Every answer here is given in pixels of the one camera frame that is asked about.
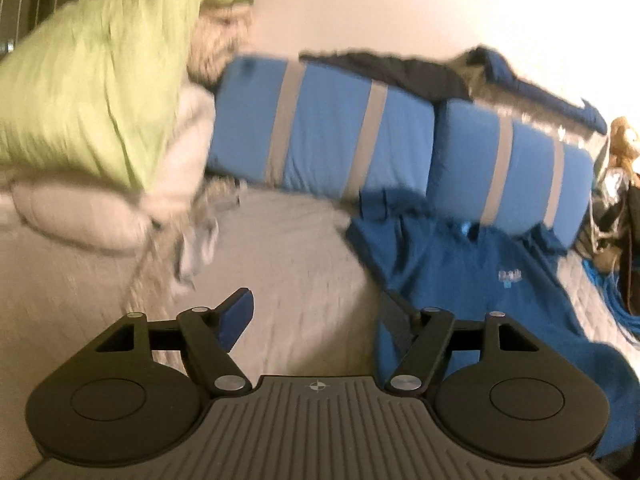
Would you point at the black garment behind pillows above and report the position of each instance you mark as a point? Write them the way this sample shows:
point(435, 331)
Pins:
point(427, 80)

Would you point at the left blue striped pillow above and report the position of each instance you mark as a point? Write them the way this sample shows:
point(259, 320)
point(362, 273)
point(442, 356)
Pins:
point(310, 128)

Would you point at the black bag with straps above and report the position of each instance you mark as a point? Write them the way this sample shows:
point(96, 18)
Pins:
point(609, 242)

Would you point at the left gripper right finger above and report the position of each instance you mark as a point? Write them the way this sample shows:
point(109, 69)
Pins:
point(418, 343)

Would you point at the dark blue sweatshirt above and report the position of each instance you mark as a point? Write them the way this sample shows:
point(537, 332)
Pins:
point(471, 270)

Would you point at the light green blanket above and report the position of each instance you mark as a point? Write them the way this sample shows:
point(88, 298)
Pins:
point(95, 88)

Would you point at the grey quilted bedspread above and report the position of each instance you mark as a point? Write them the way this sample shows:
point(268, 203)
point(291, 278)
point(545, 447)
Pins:
point(116, 402)

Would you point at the brown teddy bear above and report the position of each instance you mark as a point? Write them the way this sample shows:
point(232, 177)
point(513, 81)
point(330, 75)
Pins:
point(624, 147)

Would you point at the beige knitted blanket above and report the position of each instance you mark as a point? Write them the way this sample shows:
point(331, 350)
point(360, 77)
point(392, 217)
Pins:
point(220, 33)

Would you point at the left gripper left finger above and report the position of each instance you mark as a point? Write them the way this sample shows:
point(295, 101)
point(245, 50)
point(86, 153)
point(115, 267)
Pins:
point(209, 335)

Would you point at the right blue striped pillow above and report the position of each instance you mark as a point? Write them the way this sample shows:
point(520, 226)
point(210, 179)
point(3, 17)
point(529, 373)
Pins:
point(499, 172)

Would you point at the white quilted duvet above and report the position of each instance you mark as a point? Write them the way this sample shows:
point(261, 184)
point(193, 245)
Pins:
point(80, 210)

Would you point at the blue striped pillow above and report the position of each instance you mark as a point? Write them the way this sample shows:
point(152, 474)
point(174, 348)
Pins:
point(499, 172)
point(310, 128)

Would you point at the dark blue blanket on headboard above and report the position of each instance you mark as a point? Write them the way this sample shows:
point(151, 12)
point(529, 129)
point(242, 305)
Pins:
point(492, 81)

